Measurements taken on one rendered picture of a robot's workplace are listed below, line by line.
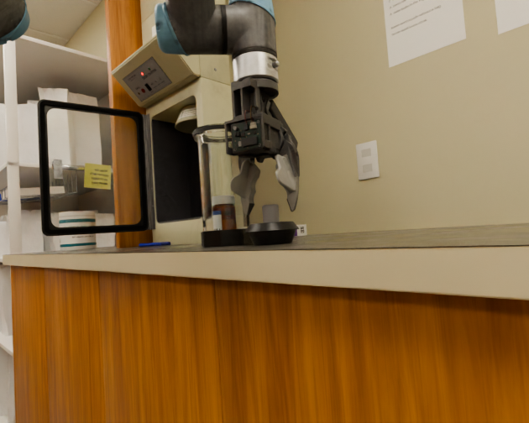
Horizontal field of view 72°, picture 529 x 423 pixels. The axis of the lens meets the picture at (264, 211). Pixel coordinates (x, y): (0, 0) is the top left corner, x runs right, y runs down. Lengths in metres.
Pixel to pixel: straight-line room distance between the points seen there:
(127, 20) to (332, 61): 0.73
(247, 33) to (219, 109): 0.51
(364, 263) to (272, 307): 0.17
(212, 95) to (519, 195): 0.83
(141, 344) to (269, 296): 0.38
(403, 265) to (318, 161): 0.98
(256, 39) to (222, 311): 0.42
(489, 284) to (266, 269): 0.24
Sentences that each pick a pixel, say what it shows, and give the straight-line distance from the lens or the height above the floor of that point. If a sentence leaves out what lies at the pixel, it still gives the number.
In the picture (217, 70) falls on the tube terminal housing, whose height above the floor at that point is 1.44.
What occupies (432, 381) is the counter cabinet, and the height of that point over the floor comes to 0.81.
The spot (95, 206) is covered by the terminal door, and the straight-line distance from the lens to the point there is 1.24.
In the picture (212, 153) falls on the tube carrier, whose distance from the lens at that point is 0.70.
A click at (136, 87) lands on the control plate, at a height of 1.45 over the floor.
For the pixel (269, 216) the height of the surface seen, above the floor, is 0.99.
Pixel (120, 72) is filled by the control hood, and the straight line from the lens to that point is 1.31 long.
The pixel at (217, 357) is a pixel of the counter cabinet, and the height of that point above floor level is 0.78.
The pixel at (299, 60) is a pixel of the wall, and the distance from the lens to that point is 1.45.
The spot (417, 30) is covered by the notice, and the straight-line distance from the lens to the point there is 1.23.
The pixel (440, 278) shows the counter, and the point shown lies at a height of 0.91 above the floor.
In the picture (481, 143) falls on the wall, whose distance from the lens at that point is 1.09.
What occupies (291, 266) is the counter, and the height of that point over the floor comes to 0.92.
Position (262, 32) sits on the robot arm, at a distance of 0.65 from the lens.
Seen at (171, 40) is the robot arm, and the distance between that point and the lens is 0.65.
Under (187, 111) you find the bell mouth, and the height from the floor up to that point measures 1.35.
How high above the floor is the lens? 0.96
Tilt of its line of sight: 3 degrees up
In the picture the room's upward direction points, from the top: 4 degrees counter-clockwise
